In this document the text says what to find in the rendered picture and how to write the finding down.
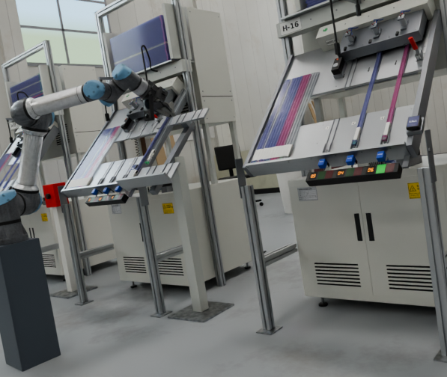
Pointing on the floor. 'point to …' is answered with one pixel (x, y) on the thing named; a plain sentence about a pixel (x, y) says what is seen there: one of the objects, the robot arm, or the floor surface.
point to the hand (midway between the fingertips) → (171, 116)
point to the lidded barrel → (287, 188)
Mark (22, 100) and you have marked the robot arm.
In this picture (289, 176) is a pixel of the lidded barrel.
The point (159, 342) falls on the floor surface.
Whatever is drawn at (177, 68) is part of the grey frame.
